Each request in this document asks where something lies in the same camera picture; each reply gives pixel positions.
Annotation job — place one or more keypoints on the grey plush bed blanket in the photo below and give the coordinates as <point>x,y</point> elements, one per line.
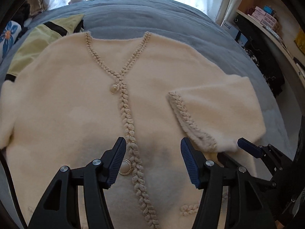
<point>130,19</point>

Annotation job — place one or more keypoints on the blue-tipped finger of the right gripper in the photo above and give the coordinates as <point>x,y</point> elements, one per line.
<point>249,147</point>

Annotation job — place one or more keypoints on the yellow-green folded garment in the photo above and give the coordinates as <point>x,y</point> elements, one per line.
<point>41,37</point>

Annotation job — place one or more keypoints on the white box with label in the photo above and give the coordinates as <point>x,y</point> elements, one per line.
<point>233,31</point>

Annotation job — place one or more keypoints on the pink storage boxes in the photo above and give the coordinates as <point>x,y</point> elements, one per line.
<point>265,19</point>

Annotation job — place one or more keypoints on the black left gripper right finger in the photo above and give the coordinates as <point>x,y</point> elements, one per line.
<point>247,205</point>

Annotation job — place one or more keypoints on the yellow paper on shelf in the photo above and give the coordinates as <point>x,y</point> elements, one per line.
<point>300,40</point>

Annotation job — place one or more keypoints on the cream fuzzy knit cardigan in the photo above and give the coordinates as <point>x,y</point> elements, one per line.
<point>81,94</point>

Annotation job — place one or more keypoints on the wooden bookshelf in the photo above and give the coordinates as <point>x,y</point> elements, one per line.
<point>284,37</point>

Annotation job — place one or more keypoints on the black patterned hanging clothes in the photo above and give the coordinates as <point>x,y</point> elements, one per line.
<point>257,49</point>

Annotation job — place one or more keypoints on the blue floral white pillow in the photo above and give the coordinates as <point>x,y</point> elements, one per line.
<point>8,37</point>

